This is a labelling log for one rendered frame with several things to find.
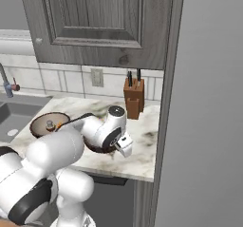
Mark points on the grey wood cupboard door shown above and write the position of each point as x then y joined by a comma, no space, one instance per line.
95,22

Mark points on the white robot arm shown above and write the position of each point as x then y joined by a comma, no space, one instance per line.
50,155

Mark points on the dark brown bowl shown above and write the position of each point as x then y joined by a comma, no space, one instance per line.
95,148

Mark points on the grey wood tall side panel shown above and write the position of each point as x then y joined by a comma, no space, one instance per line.
167,110

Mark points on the brown wooden knife block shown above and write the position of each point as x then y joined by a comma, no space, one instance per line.
134,98

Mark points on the grey sink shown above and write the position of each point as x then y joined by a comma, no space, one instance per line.
15,113

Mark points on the white wall socket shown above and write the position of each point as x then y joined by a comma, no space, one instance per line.
97,77

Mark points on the round grey cupboard knob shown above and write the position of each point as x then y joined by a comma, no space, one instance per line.
38,41

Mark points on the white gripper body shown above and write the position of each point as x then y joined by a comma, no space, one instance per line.
126,146

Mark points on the grey base cabinet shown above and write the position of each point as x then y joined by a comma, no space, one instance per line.
110,202

